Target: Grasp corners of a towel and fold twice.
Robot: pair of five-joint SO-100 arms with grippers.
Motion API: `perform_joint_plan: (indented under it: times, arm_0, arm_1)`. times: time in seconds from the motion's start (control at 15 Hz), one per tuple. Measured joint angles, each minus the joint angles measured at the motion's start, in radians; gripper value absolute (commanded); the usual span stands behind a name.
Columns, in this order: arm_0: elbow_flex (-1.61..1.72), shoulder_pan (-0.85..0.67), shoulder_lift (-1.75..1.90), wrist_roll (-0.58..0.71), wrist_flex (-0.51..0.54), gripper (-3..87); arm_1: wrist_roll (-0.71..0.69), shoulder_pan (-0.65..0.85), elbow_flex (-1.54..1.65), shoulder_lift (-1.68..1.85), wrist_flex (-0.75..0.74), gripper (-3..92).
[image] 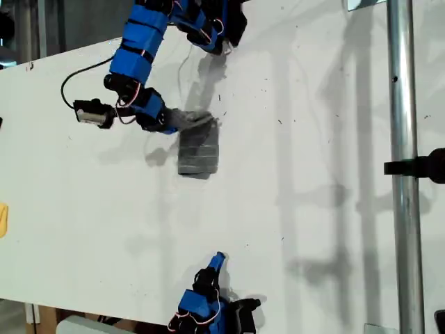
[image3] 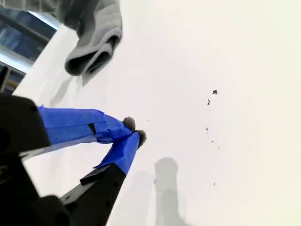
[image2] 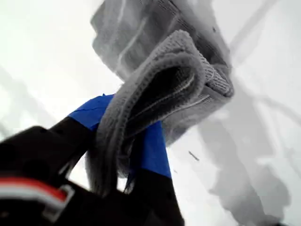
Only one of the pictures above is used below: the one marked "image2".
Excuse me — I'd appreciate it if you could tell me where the grey striped towel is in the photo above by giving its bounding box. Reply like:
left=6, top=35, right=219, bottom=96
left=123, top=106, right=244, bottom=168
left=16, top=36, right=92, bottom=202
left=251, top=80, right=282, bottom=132
left=86, top=0, right=236, bottom=197

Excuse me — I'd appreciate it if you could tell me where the gripper red white wire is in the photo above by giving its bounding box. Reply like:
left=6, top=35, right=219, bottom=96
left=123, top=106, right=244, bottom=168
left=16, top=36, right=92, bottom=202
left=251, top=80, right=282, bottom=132
left=0, top=176, right=76, bottom=216

